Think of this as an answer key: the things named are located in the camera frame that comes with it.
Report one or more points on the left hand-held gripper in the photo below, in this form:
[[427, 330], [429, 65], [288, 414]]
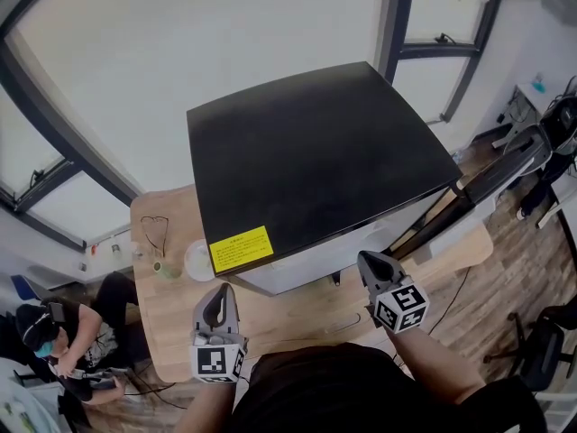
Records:
[[212, 361]]

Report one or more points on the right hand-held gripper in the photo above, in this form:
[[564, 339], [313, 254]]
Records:
[[401, 309]]

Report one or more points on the black mini fridge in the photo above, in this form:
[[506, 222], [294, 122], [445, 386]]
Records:
[[315, 142]]

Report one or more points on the person's left forearm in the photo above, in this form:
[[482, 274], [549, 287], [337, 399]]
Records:
[[207, 408]]

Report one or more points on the person's right forearm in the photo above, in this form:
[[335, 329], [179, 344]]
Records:
[[433, 359]]

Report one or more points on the white plate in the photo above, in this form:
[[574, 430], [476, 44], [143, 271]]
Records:
[[196, 264]]

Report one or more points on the green bottle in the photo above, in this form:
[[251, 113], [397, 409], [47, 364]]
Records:
[[164, 271]]

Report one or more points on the small clear bottle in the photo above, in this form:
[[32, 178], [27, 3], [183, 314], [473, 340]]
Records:
[[136, 253]]

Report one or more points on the small jar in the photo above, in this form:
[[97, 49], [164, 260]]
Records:
[[116, 248]]

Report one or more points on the person's black clothing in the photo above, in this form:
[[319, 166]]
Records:
[[338, 390]]

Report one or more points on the small red item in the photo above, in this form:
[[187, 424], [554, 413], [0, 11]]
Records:
[[94, 250]]

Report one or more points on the black office chair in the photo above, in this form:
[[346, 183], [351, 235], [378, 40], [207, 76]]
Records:
[[545, 354]]

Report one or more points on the blue chair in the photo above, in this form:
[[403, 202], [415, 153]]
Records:
[[27, 287]]

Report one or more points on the side table with cloth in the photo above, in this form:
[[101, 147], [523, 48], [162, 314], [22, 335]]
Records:
[[22, 395]]

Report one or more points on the bunch of flowers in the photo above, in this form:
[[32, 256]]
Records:
[[13, 411]]

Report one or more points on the white desk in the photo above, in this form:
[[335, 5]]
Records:
[[525, 95]]

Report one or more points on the small blue item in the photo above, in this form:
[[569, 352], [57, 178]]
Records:
[[538, 84]]

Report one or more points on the large frosted window pane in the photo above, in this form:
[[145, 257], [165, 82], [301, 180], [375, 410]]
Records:
[[180, 39]]

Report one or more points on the white frame device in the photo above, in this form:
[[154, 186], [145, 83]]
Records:
[[97, 377]]

